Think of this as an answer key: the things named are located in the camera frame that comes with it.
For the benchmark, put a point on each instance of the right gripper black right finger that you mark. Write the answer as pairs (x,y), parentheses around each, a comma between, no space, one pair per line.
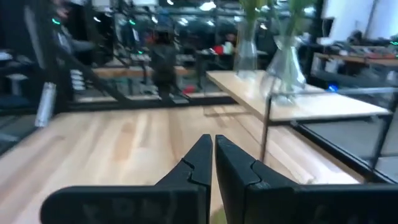
(242,186)

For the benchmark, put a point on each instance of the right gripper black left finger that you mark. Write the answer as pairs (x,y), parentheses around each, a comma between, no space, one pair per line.
(186,186)

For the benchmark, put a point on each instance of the clear glass vase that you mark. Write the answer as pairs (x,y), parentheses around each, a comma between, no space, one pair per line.
(284,71)
(245,53)

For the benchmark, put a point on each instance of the background wooden desk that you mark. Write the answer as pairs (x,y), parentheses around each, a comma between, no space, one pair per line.
(357,59)

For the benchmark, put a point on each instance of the person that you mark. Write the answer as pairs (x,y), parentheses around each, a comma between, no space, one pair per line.
(66,34)

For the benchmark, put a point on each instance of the wooden shelf with black frame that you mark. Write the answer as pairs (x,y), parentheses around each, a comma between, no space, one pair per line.
(311,105)

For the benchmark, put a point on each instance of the silver cylindrical post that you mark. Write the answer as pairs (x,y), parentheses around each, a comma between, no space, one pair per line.
(46,104)

